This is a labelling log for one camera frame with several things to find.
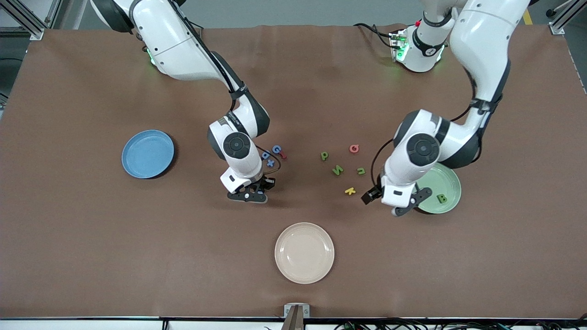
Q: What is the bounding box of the green plate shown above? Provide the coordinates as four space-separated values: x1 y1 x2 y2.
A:
413 161 462 215

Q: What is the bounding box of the beige plate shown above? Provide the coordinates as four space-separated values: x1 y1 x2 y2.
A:
274 222 335 285

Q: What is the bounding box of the blue plate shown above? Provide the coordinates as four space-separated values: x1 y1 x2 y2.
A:
122 130 175 179

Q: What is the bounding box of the brown table cloth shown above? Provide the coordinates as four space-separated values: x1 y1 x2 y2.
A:
0 24 587 319

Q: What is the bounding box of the grey metal camera bracket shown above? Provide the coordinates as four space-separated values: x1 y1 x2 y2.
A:
283 303 310 330

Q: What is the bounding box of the black left base cable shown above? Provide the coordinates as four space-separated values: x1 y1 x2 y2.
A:
353 22 399 49

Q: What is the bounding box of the aluminium frame profile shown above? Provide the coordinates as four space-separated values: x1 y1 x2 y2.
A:
0 0 61 41
548 0 587 36

